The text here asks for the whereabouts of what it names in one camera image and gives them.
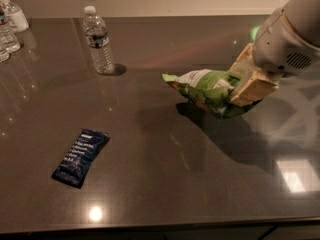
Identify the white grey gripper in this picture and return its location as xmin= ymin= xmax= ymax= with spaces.
xmin=228 ymin=8 xmax=320 ymax=107

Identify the green rice chip bag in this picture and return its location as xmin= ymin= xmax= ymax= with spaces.
xmin=162 ymin=69 xmax=261 ymax=119

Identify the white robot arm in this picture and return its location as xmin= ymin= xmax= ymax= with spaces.
xmin=230 ymin=0 xmax=320 ymax=107

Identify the clear plastic water bottle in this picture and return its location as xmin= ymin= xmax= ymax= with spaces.
xmin=83 ymin=6 xmax=115 ymax=75

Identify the dark blue snack bar wrapper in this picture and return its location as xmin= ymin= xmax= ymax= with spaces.
xmin=52 ymin=129 xmax=110 ymax=188

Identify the white pump dispenser bottle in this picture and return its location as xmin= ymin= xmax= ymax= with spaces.
xmin=0 ymin=0 xmax=29 ymax=33

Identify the water bottle with red label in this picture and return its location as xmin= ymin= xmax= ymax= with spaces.
xmin=0 ymin=7 xmax=21 ymax=53

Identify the clear bottle at left edge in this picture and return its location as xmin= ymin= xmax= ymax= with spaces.
xmin=0 ymin=42 xmax=9 ymax=63

